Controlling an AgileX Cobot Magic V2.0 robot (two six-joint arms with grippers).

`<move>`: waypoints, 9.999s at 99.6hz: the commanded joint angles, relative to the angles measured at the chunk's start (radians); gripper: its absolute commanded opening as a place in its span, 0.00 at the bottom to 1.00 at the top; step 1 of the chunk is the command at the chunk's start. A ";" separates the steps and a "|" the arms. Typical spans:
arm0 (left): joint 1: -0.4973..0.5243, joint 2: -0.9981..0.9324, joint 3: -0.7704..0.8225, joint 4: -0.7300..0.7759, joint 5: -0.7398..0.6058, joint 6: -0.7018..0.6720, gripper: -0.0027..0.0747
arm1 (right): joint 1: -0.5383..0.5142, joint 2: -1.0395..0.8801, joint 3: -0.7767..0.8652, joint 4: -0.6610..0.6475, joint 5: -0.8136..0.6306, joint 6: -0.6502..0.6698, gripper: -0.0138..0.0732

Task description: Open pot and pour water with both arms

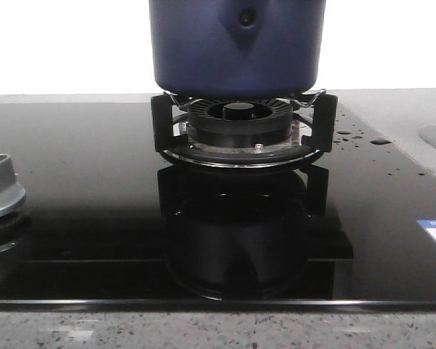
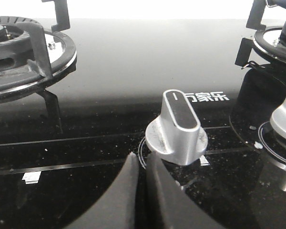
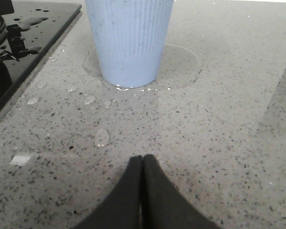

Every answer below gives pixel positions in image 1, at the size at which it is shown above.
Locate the dark blue cooking pot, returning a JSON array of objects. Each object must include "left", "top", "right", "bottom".
[{"left": 149, "top": 0, "right": 326, "bottom": 99}]

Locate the black pot support grate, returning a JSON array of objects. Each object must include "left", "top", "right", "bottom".
[{"left": 150, "top": 89, "right": 338, "bottom": 169}]

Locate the black gas burner head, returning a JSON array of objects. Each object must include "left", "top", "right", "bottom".
[{"left": 187, "top": 99, "right": 293, "bottom": 148}]

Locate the black glass cooktop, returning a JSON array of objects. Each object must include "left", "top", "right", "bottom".
[{"left": 0, "top": 97, "right": 436, "bottom": 312}]

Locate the silver stove control knob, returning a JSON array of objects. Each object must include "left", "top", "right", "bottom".
[{"left": 0, "top": 154, "right": 25, "bottom": 217}]

